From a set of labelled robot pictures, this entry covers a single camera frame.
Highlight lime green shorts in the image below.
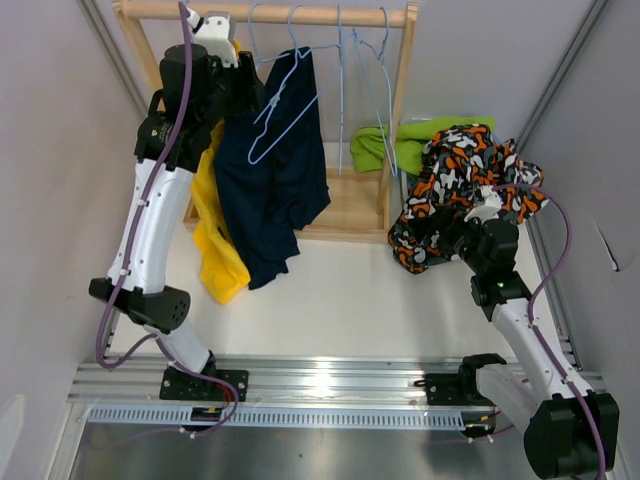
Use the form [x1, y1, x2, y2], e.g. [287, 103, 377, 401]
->
[350, 116, 496, 175]

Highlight camouflage patterned shorts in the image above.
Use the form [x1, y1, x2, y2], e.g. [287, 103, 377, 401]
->
[387, 123, 548, 275]

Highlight blue hanger of camouflage shorts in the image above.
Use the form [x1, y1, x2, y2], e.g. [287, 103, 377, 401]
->
[247, 3, 344, 166]

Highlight blue hanger of green shorts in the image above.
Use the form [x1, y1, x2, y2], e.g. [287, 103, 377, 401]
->
[311, 3, 346, 177]

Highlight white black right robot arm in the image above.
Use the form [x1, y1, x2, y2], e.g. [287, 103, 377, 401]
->
[429, 206, 620, 479]

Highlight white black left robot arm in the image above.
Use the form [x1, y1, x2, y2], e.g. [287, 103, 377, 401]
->
[88, 44, 264, 374]

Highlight navy blue shorts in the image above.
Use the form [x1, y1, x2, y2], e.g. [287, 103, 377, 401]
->
[214, 50, 330, 290]

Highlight yellow shorts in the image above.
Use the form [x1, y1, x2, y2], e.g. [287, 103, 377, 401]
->
[190, 39, 252, 306]

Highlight blue hanger of navy shorts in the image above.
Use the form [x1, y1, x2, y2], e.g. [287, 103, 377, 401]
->
[247, 2, 289, 71]

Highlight wooden clothes rack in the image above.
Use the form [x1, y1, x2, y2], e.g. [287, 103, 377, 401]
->
[111, 1, 419, 243]

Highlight aluminium mounting rail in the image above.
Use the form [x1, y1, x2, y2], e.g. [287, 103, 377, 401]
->
[67, 355, 461, 410]

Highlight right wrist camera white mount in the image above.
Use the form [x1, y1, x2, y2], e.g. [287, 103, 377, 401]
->
[464, 185, 502, 224]

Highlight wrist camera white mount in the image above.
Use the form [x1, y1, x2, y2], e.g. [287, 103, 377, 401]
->
[464, 185, 502, 224]
[187, 9, 239, 68]

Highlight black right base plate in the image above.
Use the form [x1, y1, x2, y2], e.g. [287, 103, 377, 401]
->
[413, 373, 492, 407]

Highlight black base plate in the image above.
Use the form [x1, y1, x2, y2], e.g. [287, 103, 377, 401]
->
[413, 373, 492, 407]
[159, 367, 249, 402]

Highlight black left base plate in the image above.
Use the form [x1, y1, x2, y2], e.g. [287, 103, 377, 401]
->
[159, 367, 249, 402]

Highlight slotted grey cable duct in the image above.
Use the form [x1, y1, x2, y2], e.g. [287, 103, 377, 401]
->
[87, 404, 497, 431]

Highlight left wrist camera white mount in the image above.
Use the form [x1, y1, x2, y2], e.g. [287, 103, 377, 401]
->
[187, 9, 239, 68]

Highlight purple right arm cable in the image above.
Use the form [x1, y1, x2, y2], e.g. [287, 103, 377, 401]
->
[494, 182, 609, 480]

